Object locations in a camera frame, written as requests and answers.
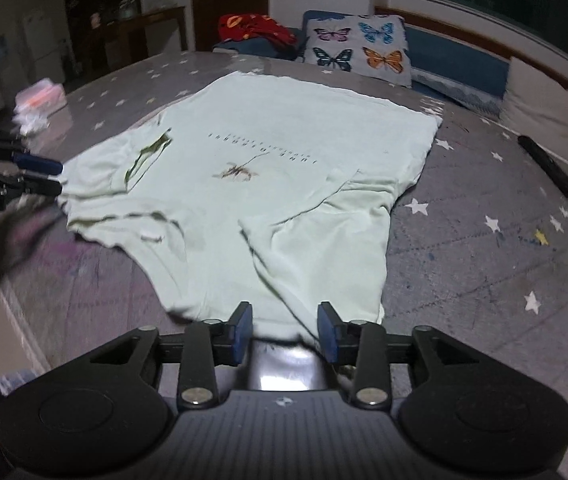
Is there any white refrigerator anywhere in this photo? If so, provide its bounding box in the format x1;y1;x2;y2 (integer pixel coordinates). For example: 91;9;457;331
21;10;67;90

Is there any butterfly print pillow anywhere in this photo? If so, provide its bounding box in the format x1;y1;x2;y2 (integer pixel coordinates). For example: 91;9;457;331
303;10;413;88

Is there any pink tissue pack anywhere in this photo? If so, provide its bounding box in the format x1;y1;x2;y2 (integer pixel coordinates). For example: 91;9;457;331
14;79;68;136

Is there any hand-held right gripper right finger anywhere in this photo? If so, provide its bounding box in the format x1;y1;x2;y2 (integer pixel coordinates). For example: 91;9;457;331
316;301;480;409

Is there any blue sofa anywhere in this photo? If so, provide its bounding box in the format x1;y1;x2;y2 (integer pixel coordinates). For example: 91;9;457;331
213;9;568;181

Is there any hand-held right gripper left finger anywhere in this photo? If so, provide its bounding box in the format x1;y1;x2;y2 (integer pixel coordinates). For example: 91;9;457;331
89;302;254;409

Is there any brown door with frosted glass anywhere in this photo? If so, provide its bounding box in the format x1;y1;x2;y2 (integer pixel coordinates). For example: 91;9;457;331
191;0;270;52

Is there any red patterned blanket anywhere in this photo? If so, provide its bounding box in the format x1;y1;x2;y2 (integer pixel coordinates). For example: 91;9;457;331
216;12;299;47

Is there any grey star-print tablecloth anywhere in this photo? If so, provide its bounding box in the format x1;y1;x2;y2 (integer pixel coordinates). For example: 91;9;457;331
0;50;568;480

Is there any dark wooden side desk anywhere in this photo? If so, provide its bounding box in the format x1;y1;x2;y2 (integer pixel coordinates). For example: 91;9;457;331
66;6;188;81

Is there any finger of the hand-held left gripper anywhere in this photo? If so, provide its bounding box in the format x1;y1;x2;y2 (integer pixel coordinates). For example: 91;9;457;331
0;160;63;198
0;124;63;175

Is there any plain grey pillow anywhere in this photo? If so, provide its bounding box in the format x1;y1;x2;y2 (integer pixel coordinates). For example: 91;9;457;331
499;56;568;171

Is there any black remote control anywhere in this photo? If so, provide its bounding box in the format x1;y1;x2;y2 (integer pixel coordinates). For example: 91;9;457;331
517;135;568;200

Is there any light green t-shirt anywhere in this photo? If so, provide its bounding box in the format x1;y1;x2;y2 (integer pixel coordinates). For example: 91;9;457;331
56;71;444;348

